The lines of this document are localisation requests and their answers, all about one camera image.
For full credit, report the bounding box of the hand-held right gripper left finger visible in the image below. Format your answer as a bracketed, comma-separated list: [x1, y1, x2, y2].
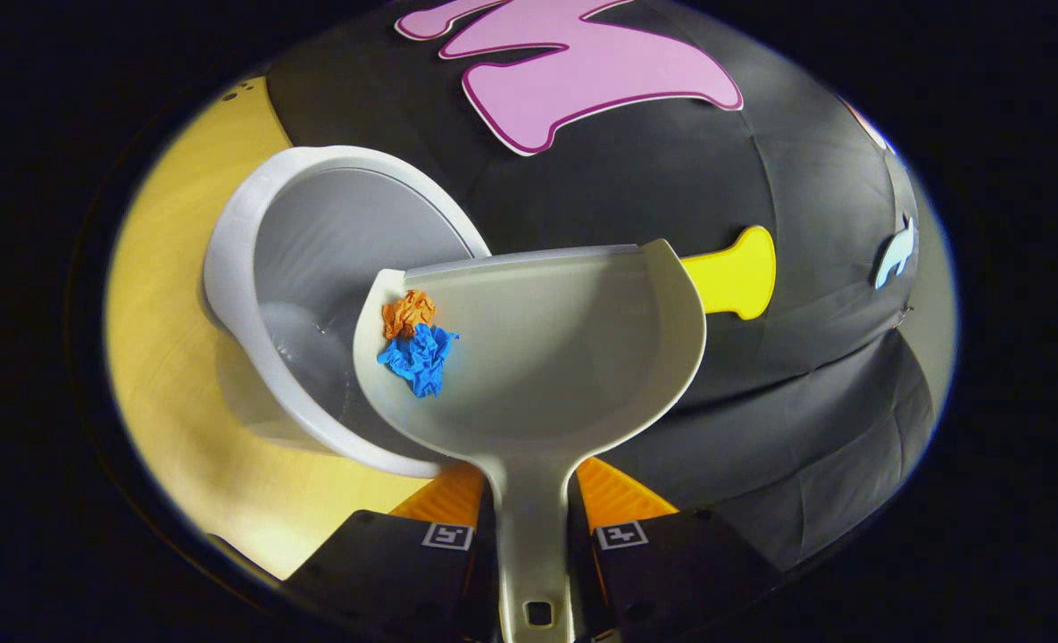
[283, 463, 503, 639]

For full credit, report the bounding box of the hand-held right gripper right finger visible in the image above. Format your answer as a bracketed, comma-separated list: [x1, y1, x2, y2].
[573, 457, 784, 639]

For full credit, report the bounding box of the blue paper trash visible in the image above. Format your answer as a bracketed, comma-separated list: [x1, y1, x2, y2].
[377, 323, 460, 398]

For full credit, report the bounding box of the white dustpan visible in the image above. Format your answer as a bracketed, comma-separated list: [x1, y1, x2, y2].
[353, 239, 706, 643]

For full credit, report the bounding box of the orange paper trash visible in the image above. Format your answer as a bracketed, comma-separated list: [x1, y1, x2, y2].
[381, 289, 437, 340]

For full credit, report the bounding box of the white ribbed garbage bin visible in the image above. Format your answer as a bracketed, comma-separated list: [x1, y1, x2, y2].
[204, 146, 492, 479]

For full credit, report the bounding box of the wooden desktop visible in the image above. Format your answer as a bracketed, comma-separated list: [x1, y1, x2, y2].
[104, 76, 458, 581]

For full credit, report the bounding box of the black backdrop cloth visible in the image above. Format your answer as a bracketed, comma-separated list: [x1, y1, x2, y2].
[265, 0, 958, 572]

